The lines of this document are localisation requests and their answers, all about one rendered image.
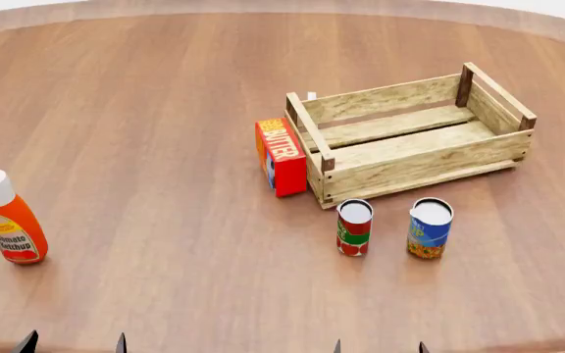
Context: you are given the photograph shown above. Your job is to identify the orange tomato ketchup bottle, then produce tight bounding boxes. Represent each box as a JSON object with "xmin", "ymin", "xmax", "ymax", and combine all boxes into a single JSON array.
[{"xmin": 0, "ymin": 168, "xmax": 49, "ymax": 265}]

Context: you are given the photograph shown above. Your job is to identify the blue soup can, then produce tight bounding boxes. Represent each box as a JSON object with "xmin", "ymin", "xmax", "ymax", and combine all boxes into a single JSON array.
[{"xmin": 406, "ymin": 197, "xmax": 455, "ymax": 260}]

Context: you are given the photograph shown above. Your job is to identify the red tomato sauce can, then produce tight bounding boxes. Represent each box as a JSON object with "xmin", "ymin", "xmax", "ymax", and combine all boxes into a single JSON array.
[{"xmin": 335, "ymin": 197, "xmax": 375, "ymax": 258}]

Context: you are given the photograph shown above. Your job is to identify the wooden slatted crate tray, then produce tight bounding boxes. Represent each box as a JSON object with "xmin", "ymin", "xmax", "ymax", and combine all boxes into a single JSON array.
[{"xmin": 284, "ymin": 62, "xmax": 539, "ymax": 211}]

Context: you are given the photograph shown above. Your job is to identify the red butter box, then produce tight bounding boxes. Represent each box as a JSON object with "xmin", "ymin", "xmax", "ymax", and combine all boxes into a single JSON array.
[{"xmin": 254, "ymin": 117, "xmax": 309, "ymax": 199}]

